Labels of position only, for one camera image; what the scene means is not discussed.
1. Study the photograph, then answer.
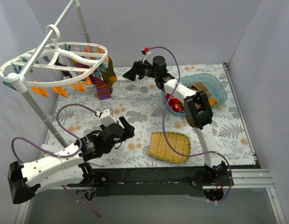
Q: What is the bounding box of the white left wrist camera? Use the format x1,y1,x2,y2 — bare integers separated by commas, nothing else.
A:
99,109,117,126

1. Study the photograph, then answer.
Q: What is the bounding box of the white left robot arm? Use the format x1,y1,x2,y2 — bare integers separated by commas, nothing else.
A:
7,117,135,204

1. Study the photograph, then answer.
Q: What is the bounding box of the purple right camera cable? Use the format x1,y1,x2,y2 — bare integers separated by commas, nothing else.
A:
148,46,234,203

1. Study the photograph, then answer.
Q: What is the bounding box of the white round clip hanger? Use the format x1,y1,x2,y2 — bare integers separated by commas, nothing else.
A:
0,24,109,88

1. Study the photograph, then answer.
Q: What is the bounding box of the floral patterned table mat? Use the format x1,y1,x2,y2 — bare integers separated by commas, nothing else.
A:
53,64,255,168

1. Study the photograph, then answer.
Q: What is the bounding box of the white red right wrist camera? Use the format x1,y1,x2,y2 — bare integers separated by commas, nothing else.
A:
140,48,151,63

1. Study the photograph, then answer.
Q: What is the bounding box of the black white striped sock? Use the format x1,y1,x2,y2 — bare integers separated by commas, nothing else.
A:
54,56,74,79

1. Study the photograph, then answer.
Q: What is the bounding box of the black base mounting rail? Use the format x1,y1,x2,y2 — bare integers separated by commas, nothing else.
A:
67,166,224,198

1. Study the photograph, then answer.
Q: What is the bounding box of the mustard yellow sock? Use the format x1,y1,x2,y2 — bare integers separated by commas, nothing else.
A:
208,98,218,107

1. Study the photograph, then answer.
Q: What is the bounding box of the blue transparent plastic basin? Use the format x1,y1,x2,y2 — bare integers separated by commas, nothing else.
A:
167,73,227,116

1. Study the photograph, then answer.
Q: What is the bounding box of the purple striped sock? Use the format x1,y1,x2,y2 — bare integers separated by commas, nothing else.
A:
83,63,113,100

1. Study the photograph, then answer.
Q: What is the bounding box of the red white patterned sock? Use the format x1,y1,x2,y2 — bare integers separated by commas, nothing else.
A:
168,96,185,113

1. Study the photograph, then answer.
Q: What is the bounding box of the olive green orange-toe sock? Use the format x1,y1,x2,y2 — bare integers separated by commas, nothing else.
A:
102,56,117,87

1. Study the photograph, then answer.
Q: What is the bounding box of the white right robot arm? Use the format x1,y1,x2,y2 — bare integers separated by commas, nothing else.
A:
123,56,228,186

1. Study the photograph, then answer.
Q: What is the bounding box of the white drying rack stand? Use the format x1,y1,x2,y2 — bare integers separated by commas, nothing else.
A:
6,0,107,167

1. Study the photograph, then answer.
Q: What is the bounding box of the woven bamboo tray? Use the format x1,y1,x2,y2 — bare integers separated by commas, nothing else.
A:
148,131,191,164

